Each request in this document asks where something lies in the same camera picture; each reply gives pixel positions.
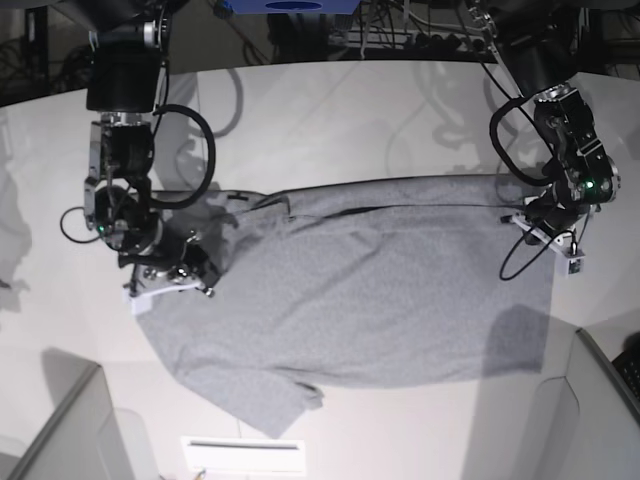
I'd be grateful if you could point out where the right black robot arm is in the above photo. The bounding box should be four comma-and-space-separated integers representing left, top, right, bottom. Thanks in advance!
53, 1, 220, 295

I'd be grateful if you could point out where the blue box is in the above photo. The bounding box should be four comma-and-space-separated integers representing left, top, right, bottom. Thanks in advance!
225, 0, 360, 15

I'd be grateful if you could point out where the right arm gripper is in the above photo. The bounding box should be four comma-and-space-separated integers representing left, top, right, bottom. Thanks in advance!
117, 220, 222, 295

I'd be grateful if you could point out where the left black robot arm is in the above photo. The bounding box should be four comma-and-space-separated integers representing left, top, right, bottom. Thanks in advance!
466, 1, 620, 236

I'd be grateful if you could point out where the left grey partition panel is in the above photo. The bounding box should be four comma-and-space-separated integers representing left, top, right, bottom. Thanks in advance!
1, 362, 136, 479

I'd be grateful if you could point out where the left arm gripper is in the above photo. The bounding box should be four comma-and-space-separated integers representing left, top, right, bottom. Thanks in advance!
522, 185, 600, 237

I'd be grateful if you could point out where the black keyboard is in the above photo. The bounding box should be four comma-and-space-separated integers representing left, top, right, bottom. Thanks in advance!
612, 349, 640, 400

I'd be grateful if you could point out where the grey T-shirt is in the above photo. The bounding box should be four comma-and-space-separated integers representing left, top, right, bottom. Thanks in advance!
137, 176, 554, 438

